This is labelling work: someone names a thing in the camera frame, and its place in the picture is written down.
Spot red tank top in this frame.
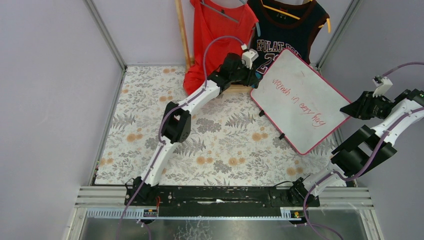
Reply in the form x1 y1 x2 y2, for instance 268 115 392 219
182 0 259 97

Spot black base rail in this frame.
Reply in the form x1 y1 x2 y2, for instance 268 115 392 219
124 185 320 218

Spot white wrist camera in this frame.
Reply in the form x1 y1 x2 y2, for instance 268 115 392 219
241 44 259 70
372 76 393 98

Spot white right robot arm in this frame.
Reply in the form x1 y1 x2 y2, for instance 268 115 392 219
286 89 424 206

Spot yellow clothes hanger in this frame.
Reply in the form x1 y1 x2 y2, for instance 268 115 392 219
259 0 332 34

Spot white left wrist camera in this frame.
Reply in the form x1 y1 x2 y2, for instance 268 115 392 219
241 44 259 70

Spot grey clothes hanger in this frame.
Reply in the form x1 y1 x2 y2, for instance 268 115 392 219
200 0 261 37

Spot pink framed whiteboard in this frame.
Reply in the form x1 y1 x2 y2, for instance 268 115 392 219
250 49 350 155

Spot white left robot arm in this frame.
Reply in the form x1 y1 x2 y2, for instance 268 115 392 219
140 49 260 187

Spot navy basketball jersey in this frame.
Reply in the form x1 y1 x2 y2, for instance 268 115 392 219
247 0 330 75

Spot wooden clothes rack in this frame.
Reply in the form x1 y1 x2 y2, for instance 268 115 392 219
174 0 255 94

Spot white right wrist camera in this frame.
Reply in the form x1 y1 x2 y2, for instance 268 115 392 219
372 76 393 98

